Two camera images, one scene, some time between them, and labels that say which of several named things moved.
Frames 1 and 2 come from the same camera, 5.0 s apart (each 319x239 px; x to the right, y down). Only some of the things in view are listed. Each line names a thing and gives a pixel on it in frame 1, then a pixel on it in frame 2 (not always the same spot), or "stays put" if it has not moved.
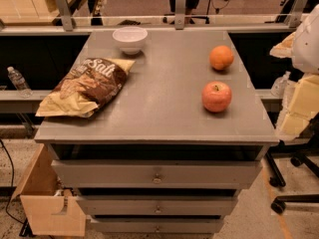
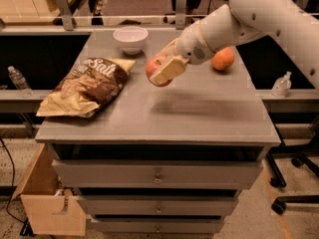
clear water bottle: [20, 83] stays put
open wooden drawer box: [51, 209] stays put
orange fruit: [221, 58] stays put
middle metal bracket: [180, 7] stays put
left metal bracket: [64, 8] stays put
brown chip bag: [85, 90] stays put
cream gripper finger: [285, 49] -> [169, 50]
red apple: [216, 97] -> [154, 66]
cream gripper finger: [304, 105] -> [176, 66]
